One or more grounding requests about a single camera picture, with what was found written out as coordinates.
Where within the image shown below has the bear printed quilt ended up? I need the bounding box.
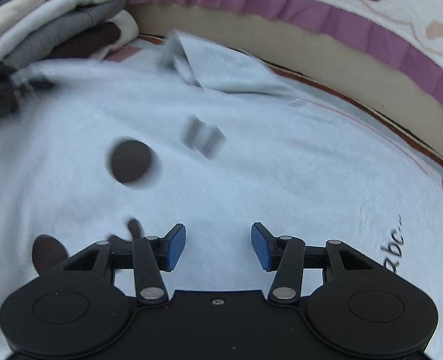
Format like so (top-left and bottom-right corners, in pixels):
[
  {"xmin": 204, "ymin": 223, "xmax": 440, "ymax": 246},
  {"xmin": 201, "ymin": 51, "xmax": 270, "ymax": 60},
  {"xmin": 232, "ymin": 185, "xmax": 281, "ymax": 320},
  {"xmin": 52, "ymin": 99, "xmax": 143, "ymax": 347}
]
[{"xmin": 122, "ymin": 0, "xmax": 443, "ymax": 121}]

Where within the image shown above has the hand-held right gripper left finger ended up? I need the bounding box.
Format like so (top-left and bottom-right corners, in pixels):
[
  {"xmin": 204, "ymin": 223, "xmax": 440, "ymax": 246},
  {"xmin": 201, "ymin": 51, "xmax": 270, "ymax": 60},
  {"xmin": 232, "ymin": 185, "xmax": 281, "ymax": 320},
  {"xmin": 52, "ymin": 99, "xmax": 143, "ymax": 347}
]
[{"xmin": 62, "ymin": 223, "xmax": 187, "ymax": 305}]

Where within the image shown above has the light grey garment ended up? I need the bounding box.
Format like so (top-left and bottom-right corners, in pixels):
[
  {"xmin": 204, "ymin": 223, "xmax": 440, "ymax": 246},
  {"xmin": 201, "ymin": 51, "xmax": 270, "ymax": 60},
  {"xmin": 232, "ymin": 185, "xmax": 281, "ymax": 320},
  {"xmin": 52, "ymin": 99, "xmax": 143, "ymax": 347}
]
[{"xmin": 0, "ymin": 30, "xmax": 443, "ymax": 360}]

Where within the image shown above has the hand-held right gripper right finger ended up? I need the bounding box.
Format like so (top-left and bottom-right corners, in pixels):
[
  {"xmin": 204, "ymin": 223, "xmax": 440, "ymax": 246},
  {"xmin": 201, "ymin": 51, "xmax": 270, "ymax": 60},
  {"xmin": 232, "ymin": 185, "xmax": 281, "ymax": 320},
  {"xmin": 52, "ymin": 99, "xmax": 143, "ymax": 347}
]
[{"xmin": 251, "ymin": 222, "xmax": 376, "ymax": 304}]

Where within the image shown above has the stack of folded clothes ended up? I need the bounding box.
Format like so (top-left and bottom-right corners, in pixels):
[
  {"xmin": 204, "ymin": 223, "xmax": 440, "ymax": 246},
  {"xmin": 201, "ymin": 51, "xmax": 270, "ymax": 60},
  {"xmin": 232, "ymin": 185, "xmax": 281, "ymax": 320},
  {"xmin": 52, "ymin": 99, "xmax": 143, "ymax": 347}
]
[{"xmin": 0, "ymin": 0, "xmax": 140, "ymax": 68}]

